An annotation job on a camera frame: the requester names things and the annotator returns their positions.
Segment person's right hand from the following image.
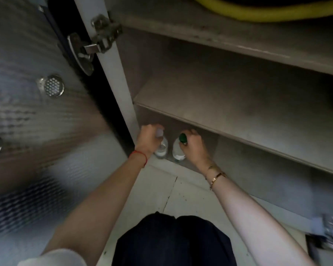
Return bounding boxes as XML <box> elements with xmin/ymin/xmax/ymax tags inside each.
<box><xmin>180</xmin><ymin>129</ymin><xmax>213</xmax><ymax>171</ymax></box>

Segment person's left hand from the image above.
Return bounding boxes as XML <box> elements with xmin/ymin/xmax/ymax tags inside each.
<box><xmin>134</xmin><ymin>123</ymin><xmax>166</xmax><ymax>160</ymax></box>

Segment green-cap water bottle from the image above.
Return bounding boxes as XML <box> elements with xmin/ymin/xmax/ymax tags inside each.
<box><xmin>172</xmin><ymin>133</ymin><xmax>188</xmax><ymax>161</ymax></box>

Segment white-cap blue-label water bottle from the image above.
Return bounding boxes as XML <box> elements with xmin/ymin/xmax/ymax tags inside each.
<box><xmin>154</xmin><ymin>129</ymin><xmax>169</xmax><ymax>159</ymax></box>

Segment grey kitchen cabinet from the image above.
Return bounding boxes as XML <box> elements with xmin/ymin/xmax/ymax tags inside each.
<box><xmin>72</xmin><ymin>0</ymin><xmax>333</xmax><ymax>239</ymax></box>

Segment person's left forearm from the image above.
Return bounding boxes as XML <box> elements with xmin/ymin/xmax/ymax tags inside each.
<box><xmin>41</xmin><ymin>155</ymin><xmax>149</xmax><ymax>266</ymax></box>

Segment person's right forearm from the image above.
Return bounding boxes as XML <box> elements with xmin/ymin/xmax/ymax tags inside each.
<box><xmin>204</xmin><ymin>166</ymin><xmax>317</xmax><ymax>266</ymax></box>

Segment person's dark trousers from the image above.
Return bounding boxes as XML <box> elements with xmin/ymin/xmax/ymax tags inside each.
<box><xmin>111</xmin><ymin>212</ymin><xmax>238</xmax><ymax>266</ymax></box>

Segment metal cabinet hinge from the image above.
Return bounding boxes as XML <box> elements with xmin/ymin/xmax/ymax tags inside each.
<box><xmin>312</xmin><ymin>214</ymin><xmax>333</xmax><ymax>252</ymax></box>
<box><xmin>66</xmin><ymin>13</ymin><xmax>122</xmax><ymax>76</ymax></box>

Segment person's white shirt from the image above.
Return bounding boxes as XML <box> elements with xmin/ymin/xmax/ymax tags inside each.
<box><xmin>16</xmin><ymin>248</ymin><xmax>88</xmax><ymax>266</ymax></box>

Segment red string bracelet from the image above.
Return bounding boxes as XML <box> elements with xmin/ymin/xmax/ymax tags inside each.
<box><xmin>128</xmin><ymin>150</ymin><xmax>148</xmax><ymax>167</ymax></box>

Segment gold bangle bracelet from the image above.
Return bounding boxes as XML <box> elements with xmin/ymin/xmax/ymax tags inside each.
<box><xmin>209</xmin><ymin>171</ymin><xmax>227</xmax><ymax>191</ymax></box>

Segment yellow hose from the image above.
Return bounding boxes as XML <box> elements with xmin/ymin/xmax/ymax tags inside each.
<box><xmin>190</xmin><ymin>0</ymin><xmax>333</xmax><ymax>23</ymax></box>

